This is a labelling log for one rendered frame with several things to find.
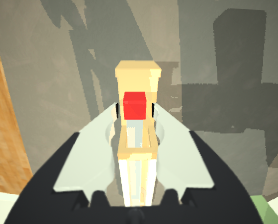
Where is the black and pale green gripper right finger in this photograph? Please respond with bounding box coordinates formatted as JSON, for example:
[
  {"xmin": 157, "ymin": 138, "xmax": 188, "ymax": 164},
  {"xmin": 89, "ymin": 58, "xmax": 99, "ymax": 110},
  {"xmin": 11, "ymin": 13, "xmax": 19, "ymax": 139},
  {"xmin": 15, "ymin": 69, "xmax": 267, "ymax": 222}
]
[{"xmin": 152, "ymin": 102, "xmax": 264, "ymax": 224}]

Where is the red cube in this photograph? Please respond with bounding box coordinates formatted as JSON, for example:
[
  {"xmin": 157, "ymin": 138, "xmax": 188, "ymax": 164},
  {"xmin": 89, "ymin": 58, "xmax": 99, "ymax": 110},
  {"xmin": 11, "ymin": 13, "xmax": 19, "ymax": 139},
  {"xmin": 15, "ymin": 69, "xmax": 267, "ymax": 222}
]
[{"xmin": 123, "ymin": 92, "xmax": 146, "ymax": 120}]

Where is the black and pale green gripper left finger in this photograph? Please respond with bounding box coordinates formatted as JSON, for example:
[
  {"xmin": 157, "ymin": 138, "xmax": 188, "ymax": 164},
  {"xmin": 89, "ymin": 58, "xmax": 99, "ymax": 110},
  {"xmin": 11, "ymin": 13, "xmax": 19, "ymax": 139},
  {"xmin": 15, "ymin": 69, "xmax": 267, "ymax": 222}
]
[{"xmin": 3, "ymin": 103, "xmax": 119, "ymax": 224}]

